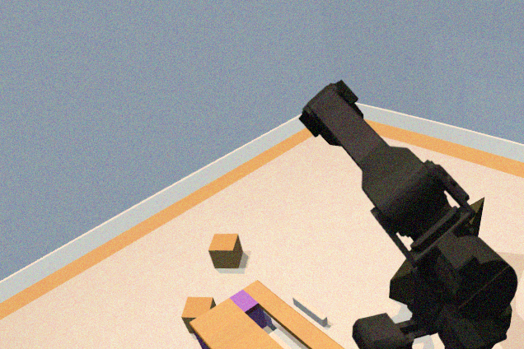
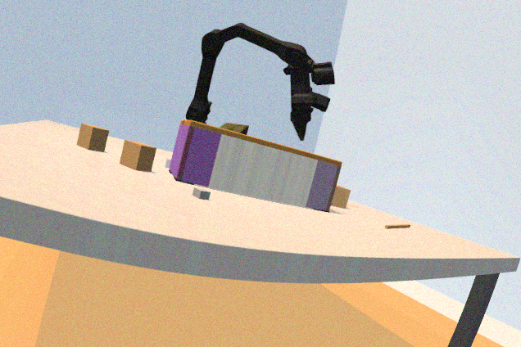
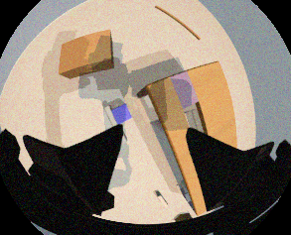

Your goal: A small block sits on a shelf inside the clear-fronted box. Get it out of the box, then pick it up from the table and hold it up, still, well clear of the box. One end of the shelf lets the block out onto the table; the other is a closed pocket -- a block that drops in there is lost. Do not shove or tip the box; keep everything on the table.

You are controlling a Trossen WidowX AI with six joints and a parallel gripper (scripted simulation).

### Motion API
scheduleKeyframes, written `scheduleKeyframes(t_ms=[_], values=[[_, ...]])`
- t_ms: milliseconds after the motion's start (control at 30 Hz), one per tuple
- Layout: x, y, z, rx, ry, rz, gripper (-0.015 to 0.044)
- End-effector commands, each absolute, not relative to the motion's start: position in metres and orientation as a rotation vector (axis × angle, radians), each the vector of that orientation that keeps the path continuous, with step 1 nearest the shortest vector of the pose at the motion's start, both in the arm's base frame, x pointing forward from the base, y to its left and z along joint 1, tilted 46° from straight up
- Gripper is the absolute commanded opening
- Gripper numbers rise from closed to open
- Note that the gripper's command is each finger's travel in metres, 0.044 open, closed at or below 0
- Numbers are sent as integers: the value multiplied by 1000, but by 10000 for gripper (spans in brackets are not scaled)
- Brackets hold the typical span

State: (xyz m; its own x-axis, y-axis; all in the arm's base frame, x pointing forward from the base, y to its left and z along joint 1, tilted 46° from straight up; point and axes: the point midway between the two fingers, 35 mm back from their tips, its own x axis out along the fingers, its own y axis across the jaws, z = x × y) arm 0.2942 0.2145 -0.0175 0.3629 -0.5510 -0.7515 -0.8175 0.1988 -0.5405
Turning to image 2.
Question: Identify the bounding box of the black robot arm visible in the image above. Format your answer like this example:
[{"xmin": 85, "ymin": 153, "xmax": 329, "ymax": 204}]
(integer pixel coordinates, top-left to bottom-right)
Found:
[{"xmin": 186, "ymin": 23, "xmax": 335, "ymax": 124}]

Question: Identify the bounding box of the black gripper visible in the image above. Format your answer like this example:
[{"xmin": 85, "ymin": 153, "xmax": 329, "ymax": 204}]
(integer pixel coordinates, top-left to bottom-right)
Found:
[{"xmin": 291, "ymin": 83, "xmax": 315, "ymax": 141}]

